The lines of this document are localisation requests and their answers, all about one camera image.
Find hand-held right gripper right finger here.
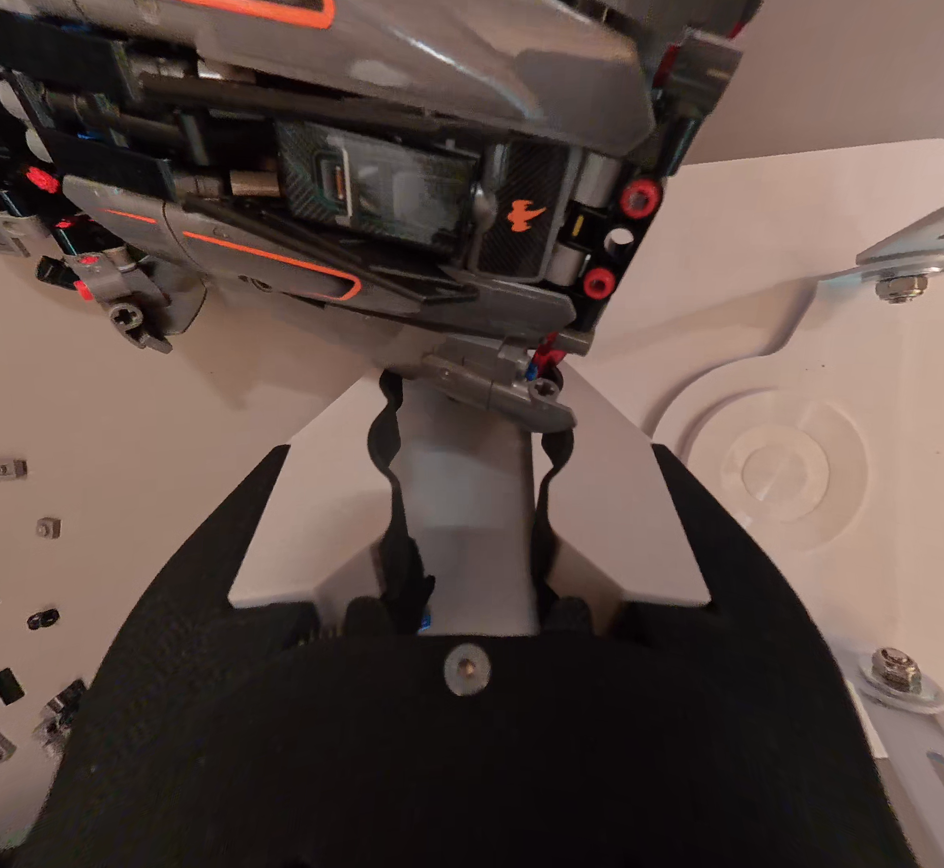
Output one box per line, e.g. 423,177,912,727
527,366,714,636

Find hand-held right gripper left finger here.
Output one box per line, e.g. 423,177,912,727
227,368,438,636

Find grey lego car model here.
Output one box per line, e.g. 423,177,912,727
0,0,889,435

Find cluster of small lego parts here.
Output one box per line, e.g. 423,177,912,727
33,679,90,745

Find round translucent disc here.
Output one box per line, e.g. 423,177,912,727
682,387,871,553

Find steel bolt with washer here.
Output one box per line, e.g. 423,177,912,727
857,645,944,716

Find steel bracket strip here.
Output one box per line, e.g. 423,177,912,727
817,208,944,306

